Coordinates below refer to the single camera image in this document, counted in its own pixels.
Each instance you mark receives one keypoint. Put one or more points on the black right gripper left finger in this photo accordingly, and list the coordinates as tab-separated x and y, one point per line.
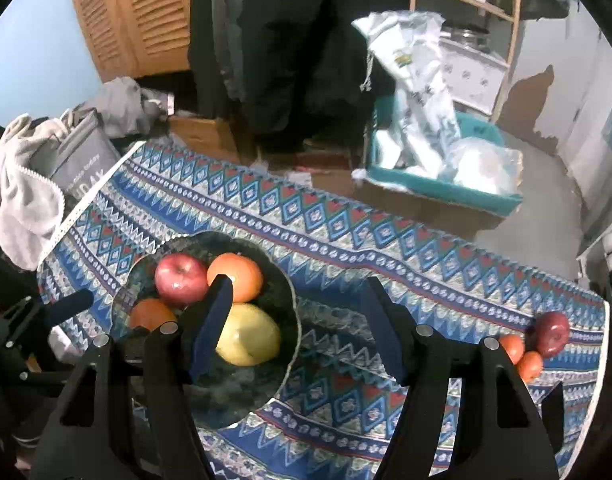
91	433

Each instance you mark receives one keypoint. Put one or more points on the yellow green pomelo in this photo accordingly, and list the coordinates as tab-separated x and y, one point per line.
249	337

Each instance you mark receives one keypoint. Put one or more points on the large orange in bowl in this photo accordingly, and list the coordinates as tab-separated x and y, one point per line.
244	273

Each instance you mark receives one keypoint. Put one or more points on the black hanging coat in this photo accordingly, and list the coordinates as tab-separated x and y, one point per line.
294	71

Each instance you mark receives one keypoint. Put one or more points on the small orange tangerine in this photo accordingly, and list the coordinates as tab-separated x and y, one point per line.
514	347
529	366

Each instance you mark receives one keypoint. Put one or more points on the white floral storage box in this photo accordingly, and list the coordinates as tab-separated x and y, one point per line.
474	78

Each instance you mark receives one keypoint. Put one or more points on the grey fabric tote bag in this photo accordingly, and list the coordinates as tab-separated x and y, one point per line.
74	152

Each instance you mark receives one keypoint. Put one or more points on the white printed plastic bag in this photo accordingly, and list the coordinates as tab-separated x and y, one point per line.
422	125

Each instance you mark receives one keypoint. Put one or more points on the teal plastic bin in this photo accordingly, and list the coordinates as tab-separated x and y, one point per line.
433	189

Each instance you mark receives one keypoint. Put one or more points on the dark red apple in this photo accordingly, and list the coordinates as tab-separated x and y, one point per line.
551	334

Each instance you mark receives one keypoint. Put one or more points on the blue patterned tablecloth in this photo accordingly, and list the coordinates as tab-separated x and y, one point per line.
339	409

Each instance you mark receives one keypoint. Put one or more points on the small orange in bowl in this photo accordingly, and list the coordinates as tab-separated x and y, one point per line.
150	313

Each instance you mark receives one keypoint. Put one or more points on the red apple in bowl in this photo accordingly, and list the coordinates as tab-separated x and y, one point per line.
180	280

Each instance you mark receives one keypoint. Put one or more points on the dark patterned fruit bowl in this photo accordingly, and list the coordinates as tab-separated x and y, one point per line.
226	393

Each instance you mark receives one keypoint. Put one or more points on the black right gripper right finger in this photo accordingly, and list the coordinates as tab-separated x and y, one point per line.
501	434

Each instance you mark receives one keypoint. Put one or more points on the grey clothes pile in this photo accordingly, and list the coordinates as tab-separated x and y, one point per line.
123	108

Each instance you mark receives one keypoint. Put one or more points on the light grey towel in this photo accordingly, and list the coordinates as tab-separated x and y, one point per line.
31	205

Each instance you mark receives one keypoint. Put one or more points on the wooden louvered closet door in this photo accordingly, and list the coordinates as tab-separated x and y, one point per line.
135	38

